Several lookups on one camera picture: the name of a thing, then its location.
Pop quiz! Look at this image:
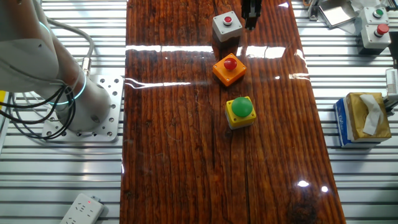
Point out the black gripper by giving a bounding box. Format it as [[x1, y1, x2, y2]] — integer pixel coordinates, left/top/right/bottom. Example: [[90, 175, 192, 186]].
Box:
[[241, 0, 263, 31]]

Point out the grey box small red button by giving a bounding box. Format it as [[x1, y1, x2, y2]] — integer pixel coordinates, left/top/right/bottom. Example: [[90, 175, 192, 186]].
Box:
[[212, 11, 243, 43]]

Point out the orange box red button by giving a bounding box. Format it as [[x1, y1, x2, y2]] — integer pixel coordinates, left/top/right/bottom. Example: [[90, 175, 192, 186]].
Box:
[[212, 52, 248, 88]]

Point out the yellow box green button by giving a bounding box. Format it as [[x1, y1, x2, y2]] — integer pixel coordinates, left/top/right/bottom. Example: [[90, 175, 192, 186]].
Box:
[[224, 96, 257, 131]]

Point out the shiny metal plate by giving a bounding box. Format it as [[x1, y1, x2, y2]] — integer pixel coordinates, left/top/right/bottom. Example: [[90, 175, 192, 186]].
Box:
[[317, 0, 358, 28]]

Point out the grey box small green button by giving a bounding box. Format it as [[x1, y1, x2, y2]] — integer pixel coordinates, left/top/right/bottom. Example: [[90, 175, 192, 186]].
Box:
[[361, 6, 390, 26]]

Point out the grey box red mushroom button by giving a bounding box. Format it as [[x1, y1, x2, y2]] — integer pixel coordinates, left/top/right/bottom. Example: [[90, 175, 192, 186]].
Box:
[[359, 23, 392, 50]]

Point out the blue white tissue pack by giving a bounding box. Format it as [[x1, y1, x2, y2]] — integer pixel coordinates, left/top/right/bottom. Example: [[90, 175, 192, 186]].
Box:
[[333, 97, 382, 149]]

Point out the gold tissue box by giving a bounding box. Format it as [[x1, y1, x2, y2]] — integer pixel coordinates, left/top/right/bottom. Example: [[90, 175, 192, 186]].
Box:
[[345, 91, 392, 143]]

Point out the brown wooden board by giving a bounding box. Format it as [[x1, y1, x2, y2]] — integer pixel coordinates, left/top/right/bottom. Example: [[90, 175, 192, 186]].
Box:
[[119, 0, 346, 224]]

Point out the white power strip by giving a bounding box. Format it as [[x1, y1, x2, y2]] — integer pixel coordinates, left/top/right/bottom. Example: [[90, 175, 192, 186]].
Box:
[[58, 192, 105, 224]]

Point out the silver camera beside tissues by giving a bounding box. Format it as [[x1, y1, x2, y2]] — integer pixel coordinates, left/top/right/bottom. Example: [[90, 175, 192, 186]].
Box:
[[382, 67, 398, 110]]

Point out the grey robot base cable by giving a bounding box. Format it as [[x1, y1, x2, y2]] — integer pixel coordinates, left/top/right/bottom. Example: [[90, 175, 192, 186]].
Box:
[[46, 17, 96, 78]]

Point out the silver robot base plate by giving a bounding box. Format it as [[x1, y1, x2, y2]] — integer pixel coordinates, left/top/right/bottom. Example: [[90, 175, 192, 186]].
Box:
[[41, 74, 124, 143]]

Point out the black cable bundle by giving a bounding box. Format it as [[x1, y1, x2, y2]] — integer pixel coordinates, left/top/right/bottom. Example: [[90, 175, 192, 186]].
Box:
[[0, 85, 77, 141]]

